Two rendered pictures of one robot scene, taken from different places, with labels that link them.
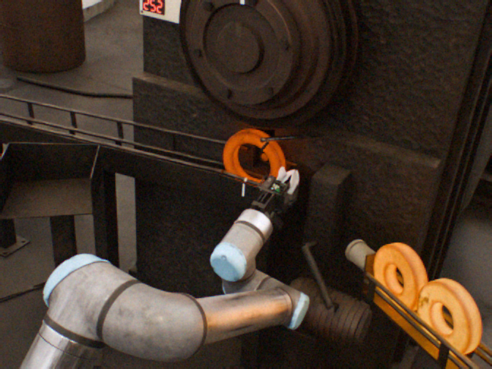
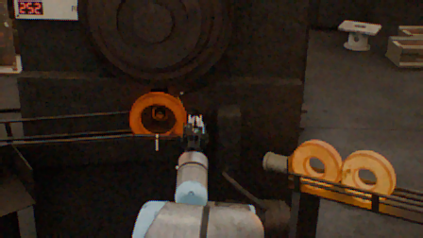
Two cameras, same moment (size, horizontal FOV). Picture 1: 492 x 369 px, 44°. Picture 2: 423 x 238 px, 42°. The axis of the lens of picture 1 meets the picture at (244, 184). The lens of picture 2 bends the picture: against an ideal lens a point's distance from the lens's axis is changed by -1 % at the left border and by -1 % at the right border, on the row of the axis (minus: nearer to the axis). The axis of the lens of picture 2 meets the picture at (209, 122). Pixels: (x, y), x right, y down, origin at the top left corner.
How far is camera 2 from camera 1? 0.63 m
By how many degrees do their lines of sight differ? 25
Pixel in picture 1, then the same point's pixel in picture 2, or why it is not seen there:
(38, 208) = not seen: outside the picture
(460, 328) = (382, 178)
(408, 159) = (281, 83)
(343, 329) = (278, 224)
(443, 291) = (363, 158)
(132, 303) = (222, 218)
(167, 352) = not seen: outside the picture
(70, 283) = (160, 224)
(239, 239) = (194, 175)
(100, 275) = (180, 210)
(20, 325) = not seen: outside the picture
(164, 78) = (46, 72)
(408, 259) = (326, 147)
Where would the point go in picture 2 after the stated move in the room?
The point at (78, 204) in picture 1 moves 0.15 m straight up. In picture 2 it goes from (16, 200) to (9, 156)
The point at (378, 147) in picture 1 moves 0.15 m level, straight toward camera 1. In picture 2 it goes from (255, 80) to (270, 97)
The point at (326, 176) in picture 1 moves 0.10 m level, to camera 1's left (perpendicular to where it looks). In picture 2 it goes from (228, 112) to (200, 117)
